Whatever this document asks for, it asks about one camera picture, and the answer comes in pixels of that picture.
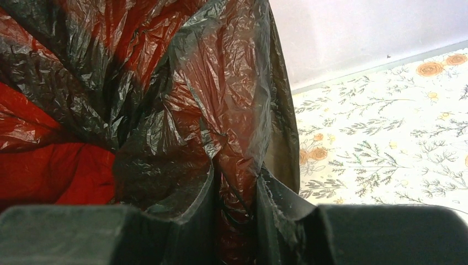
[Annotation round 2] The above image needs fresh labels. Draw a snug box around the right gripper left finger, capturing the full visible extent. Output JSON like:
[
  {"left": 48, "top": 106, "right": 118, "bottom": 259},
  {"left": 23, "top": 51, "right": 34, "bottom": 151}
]
[{"left": 1, "top": 165, "right": 215, "bottom": 264}]

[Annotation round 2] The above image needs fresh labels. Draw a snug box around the orange plastic trash bin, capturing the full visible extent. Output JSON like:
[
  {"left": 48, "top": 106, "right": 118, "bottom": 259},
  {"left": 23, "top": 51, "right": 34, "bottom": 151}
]
[{"left": 1, "top": 84, "right": 115, "bottom": 209}]

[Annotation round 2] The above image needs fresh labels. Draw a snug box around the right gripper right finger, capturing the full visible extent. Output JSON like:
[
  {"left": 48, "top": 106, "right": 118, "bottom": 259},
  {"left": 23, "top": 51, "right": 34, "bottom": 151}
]
[{"left": 257, "top": 168, "right": 467, "bottom": 264}]

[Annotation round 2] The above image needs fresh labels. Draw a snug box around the floral patterned table mat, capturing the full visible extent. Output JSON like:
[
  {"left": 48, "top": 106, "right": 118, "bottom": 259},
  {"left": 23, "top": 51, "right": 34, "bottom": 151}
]
[{"left": 293, "top": 49, "right": 467, "bottom": 218}]

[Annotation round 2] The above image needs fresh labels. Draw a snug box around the black plastic trash bag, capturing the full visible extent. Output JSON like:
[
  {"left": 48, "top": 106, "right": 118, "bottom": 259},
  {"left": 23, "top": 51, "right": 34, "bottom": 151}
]
[{"left": 1, "top": 1, "right": 300, "bottom": 264}]

